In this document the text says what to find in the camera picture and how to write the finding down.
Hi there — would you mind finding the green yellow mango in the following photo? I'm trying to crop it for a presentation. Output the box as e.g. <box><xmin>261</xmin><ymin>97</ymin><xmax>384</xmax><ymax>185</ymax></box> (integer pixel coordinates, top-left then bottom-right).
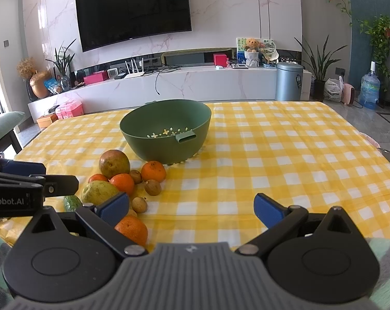
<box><xmin>81</xmin><ymin>181</ymin><xmax>119</xmax><ymax>206</ymax></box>

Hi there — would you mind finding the orange tangerine front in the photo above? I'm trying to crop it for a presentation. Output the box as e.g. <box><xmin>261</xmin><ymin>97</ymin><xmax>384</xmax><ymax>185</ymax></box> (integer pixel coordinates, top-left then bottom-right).
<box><xmin>114</xmin><ymin>215</ymin><xmax>148</xmax><ymax>247</ymax></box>

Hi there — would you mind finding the orange tangerine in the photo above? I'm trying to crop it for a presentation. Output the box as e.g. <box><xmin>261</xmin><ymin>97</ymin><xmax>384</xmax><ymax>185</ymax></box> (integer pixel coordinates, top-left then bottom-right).
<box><xmin>109</xmin><ymin>174</ymin><xmax>135</xmax><ymax>197</ymax></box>
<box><xmin>140</xmin><ymin>161</ymin><xmax>166</xmax><ymax>183</ymax></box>
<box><xmin>88</xmin><ymin>174</ymin><xmax>109</xmax><ymax>183</ymax></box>
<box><xmin>114</xmin><ymin>215</ymin><xmax>148</xmax><ymax>247</ymax></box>

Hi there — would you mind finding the small brown longan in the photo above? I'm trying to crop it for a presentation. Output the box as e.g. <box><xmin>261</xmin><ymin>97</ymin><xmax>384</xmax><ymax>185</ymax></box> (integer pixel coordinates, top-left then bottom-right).
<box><xmin>129</xmin><ymin>169</ymin><xmax>143</xmax><ymax>185</ymax></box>

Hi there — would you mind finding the reddish green mango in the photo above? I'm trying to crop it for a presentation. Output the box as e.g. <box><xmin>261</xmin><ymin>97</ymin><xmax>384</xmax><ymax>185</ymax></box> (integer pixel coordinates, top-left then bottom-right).
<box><xmin>99</xmin><ymin>150</ymin><xmax>131</xmax><ymax>179</ymax></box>

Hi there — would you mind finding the green cushioned chair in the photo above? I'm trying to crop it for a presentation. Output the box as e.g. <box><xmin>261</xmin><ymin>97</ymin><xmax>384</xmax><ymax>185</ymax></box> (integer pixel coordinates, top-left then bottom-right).
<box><xmin>0</xmin><ymin>111</ymin><xmax>25</xmax><ymax>154</ymax></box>

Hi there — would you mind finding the orange cardboard box floor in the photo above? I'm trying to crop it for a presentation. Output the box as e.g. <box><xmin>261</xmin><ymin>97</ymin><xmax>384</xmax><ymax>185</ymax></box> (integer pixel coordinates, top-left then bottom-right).
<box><xmin>36</xmin><ymin>113</ymin><xmax>58</xmax><ymax>129</ymax></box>

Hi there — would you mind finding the pink storage box floor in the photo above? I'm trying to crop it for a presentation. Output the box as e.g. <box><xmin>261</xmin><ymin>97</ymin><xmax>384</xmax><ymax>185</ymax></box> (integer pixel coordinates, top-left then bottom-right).
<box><xmin>55</xmin><ymin>100</ymin><xmax>84</xmax><ymax>120</ymax></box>

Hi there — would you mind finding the copper vase with dried flowers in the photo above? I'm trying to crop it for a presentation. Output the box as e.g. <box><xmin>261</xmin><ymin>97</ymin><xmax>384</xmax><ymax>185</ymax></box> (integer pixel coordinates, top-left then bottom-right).
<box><xmin>16</xmin><ymin>57</ymin><xmax>51</xmax><ymax>101</ymax></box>

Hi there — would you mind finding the green plastic colander bowl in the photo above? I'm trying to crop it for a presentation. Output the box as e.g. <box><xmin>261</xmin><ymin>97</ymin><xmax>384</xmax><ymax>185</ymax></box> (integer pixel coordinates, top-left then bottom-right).
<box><xmin>119</xmin><ymin>99</ymin><xmax>212</xmax><ymax>165</ymax></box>

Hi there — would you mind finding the potted green plant left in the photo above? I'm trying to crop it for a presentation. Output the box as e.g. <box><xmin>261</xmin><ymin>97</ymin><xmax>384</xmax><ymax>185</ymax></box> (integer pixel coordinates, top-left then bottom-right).
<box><xmin>46</xmin><ymin>39</ymin><xmax>76</xmax><ymax>92</ymax></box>

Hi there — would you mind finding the pink box on cabinet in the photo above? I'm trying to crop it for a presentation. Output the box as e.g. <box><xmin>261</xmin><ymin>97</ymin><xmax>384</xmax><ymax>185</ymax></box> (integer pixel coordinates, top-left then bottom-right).
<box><xmin>84</xmin><ymin>71</ymin><xmax>109</xmax><ymax>86</ymax></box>

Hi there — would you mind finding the white wifi router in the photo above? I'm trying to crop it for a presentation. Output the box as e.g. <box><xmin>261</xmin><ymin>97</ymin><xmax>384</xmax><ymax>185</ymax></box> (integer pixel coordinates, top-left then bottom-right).
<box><xmin>125</xmin><ymin>58</ymin><xmax>145</xmax><ymax>79</ymax></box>

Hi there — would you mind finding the white marble tv cabinet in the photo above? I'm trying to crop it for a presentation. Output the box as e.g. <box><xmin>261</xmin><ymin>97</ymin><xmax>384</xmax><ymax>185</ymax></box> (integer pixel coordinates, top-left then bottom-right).
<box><xmin>27</xmin><ymin>64</ymin><xmax>313</xmax><ymax>124</ymax></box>

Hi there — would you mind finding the pink small heater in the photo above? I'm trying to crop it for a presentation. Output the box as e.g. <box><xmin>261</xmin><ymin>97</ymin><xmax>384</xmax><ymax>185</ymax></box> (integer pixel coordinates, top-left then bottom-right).
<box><xmin>341</xmin><ymin>83</ymin><xmax>355</xmax><ymax>105</ymax></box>

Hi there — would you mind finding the grey metal trash bin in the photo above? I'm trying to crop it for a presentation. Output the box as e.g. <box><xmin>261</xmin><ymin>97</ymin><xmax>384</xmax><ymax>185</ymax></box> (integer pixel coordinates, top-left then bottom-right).
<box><xmin>275</xmin><ymin>62</ymin><xmax>304</xmax><ymax>102</ymax></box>

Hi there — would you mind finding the white plastic bag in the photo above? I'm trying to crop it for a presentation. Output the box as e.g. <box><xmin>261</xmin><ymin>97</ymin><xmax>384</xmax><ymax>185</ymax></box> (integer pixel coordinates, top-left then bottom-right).
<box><xmin>323</xmin><ymin>76</ymin><xmax>343</xmax><ymax>102</ymax></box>

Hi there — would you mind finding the blue water jug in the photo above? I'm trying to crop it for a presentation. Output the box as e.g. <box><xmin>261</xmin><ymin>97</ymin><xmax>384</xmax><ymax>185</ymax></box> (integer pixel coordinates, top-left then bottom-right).
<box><xmin>359</xmin><ymin>61</ymin><xmax>380</xmax><ymax>110</ymax></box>

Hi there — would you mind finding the tall potted plant right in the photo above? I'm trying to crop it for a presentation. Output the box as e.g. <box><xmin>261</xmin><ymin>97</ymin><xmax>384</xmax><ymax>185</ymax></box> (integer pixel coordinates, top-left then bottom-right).
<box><xmin>294</xmin><ymin>35</ymin><xmax>347</xmax><ymax>102</ymax></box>

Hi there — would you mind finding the teddy bear in pot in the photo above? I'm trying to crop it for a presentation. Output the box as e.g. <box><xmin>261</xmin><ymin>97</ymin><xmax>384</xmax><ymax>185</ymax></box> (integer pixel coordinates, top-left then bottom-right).
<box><xmin>244</xmin><ymin>38</ymin><xmax>260</xmax><ymax>68</ymax></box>

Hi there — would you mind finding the red box on cabinet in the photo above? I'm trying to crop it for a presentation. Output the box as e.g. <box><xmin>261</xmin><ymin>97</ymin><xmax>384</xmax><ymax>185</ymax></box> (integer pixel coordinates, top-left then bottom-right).
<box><xmin>213</xmin><ymin>53</ymin><xmax>228</xmax><ymax>68</ymax></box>

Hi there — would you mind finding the hanging ivy plant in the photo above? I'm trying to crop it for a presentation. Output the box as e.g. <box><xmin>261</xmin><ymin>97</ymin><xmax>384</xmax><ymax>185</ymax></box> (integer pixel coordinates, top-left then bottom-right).
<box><xmin>358</xmin><ymin>15</ymin><xmax>390</xmax><ymax>99</ymax></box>

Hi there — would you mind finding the black wall television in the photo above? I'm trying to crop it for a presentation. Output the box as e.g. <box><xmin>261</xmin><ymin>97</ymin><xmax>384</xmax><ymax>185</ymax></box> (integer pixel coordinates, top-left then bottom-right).
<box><xmin>75</xmin><ymin>0</ymin><xmax>191</xmax><ymax>52</ymax></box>

